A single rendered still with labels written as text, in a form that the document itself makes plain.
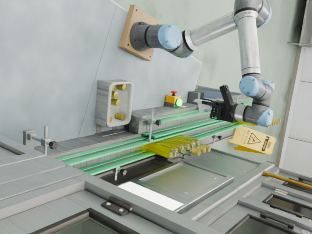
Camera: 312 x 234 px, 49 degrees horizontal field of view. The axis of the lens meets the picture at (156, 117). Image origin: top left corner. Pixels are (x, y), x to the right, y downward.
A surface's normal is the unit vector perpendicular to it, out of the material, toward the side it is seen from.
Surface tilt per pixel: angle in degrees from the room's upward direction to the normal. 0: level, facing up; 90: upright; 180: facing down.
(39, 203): 0
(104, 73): 0
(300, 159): 90
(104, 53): 0
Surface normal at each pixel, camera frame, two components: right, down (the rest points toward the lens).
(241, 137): -0.25, -0.36
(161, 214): 0.11, -0.97
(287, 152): -0.60, 0.11
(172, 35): 0.69, 0.13
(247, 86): -0.61, -0.14
